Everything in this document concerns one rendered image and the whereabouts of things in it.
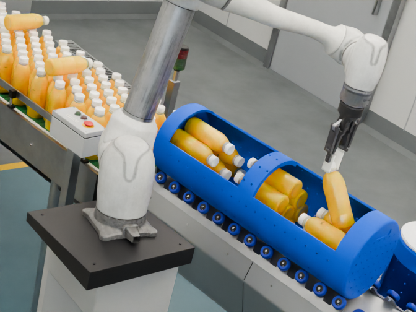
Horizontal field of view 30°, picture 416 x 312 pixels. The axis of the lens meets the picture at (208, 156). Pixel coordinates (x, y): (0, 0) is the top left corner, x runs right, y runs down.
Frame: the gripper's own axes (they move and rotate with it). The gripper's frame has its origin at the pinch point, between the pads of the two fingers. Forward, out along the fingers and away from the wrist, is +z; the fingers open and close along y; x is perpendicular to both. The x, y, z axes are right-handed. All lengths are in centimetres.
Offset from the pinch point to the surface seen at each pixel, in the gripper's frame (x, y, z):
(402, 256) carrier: -21, 31, 34
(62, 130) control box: 89, -35, 28
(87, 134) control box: 76, -34, 23
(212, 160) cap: 40.4, -7.8, 20.4
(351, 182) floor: 116, 252, 137
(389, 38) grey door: 177, 350, 61
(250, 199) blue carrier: 15.7, -14.7, 20.0
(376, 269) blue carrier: -25.0, 4.0, 27.2
